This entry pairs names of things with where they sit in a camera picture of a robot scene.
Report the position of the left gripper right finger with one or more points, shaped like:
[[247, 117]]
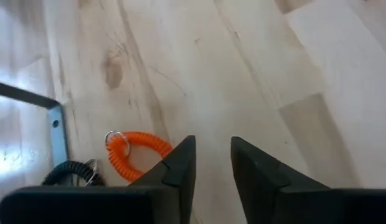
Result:
[[261, 193]]

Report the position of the grey perforated metal shelf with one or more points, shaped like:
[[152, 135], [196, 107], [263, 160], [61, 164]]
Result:
[[57, 140]]

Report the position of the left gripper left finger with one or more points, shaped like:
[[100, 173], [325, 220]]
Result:
[[168, 193]]

